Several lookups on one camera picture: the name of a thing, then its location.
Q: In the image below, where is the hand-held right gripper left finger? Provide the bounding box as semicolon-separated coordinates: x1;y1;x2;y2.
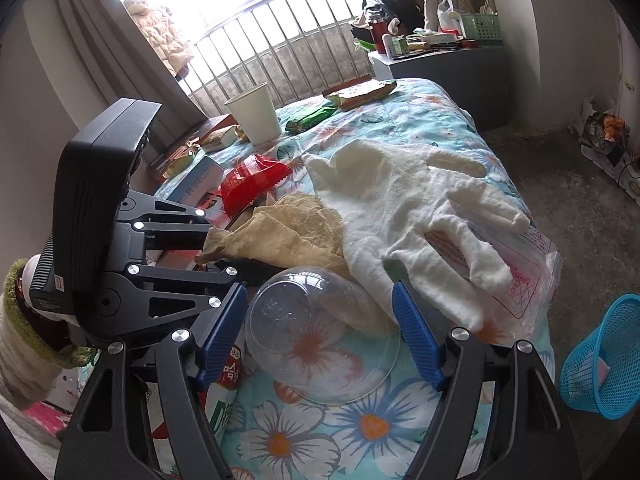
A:
54;282;249;480

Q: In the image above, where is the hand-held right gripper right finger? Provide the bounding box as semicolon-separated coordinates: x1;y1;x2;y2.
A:
391;281;583;480

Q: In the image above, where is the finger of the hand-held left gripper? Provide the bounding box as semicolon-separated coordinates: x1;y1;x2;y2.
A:
97;259;278;338
116;191;218;253

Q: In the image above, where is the blue white carton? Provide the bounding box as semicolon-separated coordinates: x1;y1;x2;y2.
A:
165;156;225;206

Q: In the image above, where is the clear plastic bowl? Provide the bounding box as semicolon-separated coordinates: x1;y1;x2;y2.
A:
246;266;402;406

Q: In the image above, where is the red snack packet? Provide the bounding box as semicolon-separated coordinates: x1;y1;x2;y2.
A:
220;154;293;216

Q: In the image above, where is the beige cloth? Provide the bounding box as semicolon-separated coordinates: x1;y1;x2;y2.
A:
195;191;396;336

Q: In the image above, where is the clear plastic bag red print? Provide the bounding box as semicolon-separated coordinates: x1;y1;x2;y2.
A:
425;220;563;331

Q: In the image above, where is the white fuzzy glove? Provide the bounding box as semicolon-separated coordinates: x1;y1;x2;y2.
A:
302;139;532;331

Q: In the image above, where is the blue plastic waste basket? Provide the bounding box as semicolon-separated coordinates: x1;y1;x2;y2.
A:
559;294;640;420

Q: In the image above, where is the person's left forearm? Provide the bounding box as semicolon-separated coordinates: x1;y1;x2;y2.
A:
0;258;98;411

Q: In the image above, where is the yellow green snack packet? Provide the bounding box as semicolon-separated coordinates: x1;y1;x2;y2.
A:
169;152;202;177

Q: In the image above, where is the orange wooden chest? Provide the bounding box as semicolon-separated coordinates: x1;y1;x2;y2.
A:
145;114;236;183

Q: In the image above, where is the floral blue blanket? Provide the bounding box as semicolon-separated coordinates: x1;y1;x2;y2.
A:
152;77;563;480

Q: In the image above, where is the cream snack packet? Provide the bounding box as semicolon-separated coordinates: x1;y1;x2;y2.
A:
200;127;238;151

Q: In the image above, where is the white paper cup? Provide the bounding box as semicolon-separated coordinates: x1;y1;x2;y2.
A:
224;82;282;147

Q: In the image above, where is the white padded jacket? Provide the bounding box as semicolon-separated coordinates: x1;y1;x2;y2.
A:
122;0;195;78

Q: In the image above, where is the pink paper scrap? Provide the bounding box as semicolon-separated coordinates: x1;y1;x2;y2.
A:
592;355;613;386

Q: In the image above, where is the brown flat box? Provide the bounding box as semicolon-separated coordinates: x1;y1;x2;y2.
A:
321;79;398;111

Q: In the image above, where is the grey cabinet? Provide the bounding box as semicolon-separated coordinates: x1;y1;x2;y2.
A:
369;45;511;131

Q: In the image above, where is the white foam board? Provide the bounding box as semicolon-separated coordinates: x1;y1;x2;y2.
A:
580;130;640;192

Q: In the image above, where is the dark snack bag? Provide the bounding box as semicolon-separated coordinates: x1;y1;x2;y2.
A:
580;112;628;168

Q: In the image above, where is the red thermos flask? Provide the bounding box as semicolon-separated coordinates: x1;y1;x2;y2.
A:
369;14;391;53

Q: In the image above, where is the pile of flat boxes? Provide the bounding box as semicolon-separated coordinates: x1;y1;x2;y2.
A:
407;27;463;52

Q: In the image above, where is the green plastic storage basket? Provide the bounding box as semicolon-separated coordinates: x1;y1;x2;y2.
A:
460;11;503;43

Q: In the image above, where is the black bag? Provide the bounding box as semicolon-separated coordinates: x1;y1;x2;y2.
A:
362;0;426;31

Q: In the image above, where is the white plastic bag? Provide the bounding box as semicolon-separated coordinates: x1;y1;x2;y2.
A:
437;0;463;33

